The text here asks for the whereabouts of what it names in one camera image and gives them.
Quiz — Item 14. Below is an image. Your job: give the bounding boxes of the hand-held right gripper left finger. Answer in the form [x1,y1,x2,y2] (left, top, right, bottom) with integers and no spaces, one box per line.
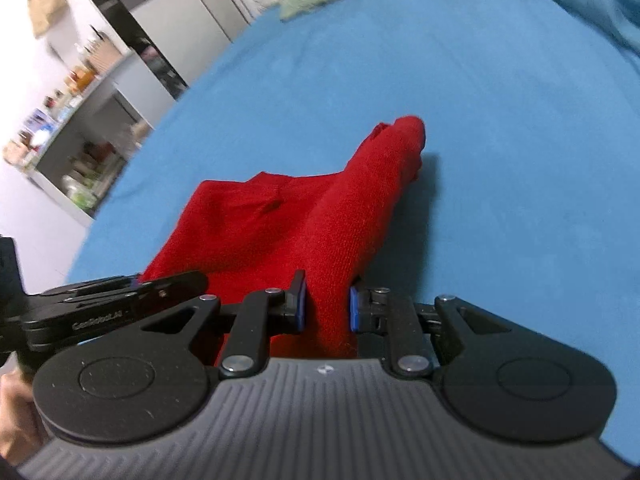
[142,269,308,379]

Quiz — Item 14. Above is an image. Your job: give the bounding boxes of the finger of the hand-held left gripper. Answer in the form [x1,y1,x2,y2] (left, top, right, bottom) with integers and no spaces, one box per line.
[22,270,208,352]

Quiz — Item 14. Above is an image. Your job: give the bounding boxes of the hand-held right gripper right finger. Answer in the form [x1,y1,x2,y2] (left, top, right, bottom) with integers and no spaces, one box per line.
[350,282,513,379]

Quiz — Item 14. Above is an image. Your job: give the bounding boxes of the red knit sweater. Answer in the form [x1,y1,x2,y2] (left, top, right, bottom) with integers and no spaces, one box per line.
[140,115,427,361]

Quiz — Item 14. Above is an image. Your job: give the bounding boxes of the person's left hand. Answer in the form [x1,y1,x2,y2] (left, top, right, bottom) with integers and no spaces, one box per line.
[0,373,47,461]

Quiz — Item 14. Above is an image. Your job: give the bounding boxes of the green tissue pack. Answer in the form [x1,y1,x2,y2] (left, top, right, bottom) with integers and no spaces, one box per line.
[70,185,99,212]

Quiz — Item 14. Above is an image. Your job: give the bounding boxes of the white desk with shelves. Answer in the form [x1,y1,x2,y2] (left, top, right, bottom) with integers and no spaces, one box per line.
[2,50,157,222]

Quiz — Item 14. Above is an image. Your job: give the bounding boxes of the bed with blue sheet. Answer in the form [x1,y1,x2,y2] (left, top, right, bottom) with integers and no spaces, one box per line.
[65,0,640,466]

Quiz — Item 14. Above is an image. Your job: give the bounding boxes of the wicker basket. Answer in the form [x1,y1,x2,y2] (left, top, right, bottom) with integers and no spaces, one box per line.
[91,41,122,75]

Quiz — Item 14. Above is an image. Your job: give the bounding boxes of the grey and white wardrobe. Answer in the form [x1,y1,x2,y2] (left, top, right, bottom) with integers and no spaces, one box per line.
[65,0,252,102]

